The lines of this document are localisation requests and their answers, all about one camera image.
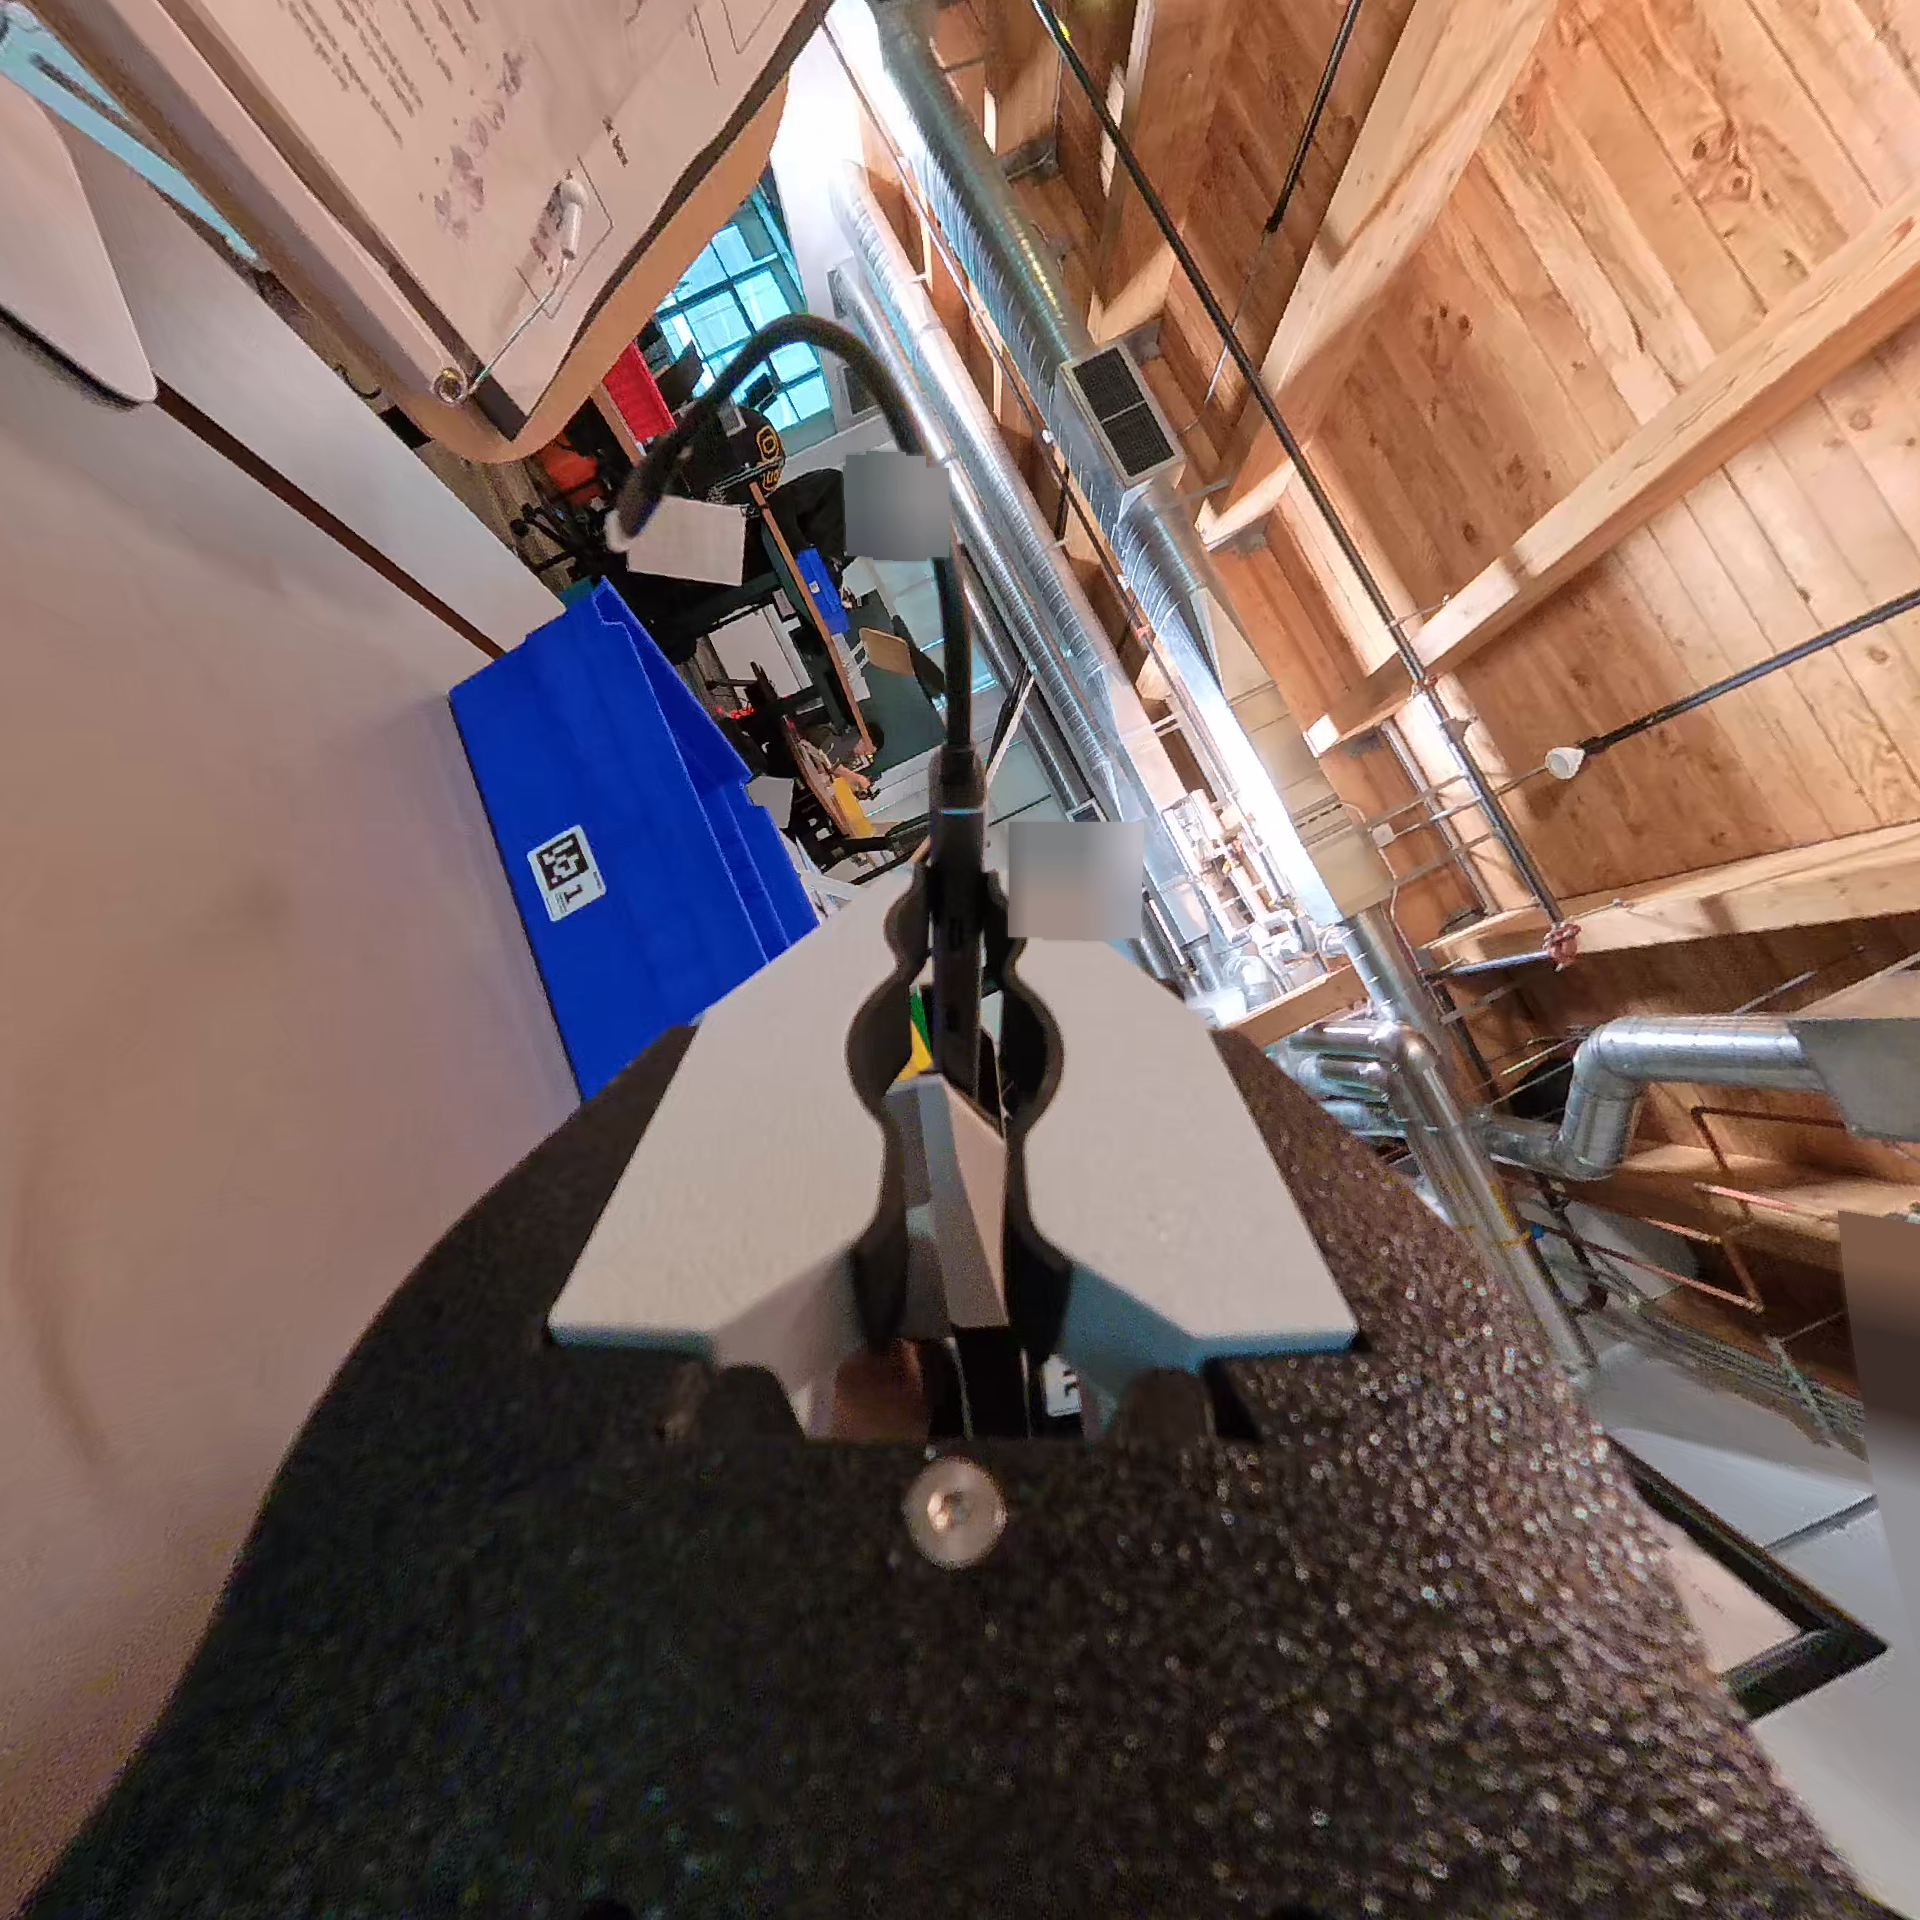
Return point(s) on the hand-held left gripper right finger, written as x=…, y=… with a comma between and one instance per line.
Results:
x=1186, y=1185

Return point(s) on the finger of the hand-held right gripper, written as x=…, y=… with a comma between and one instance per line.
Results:
x=967, y=1199

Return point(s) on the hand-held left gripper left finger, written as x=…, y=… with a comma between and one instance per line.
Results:
x=735, y=1185

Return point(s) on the blue plastic bin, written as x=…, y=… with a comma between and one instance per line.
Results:
x=644, y=812
x=821, y=586

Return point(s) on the silver pipe elbow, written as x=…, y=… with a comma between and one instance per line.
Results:
x=1696, y=1041

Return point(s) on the grey panel stand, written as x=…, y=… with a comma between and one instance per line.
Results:
x=686, y=538

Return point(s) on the red plastic bin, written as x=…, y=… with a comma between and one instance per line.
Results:
x=636, y=391

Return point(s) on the wooden document stand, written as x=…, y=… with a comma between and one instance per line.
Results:
x=600, y=377

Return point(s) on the white instruction sheet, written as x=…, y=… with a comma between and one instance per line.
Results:
x=453, y=119

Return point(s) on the silver ventilation duct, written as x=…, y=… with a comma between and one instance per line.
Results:
x=975, y=192

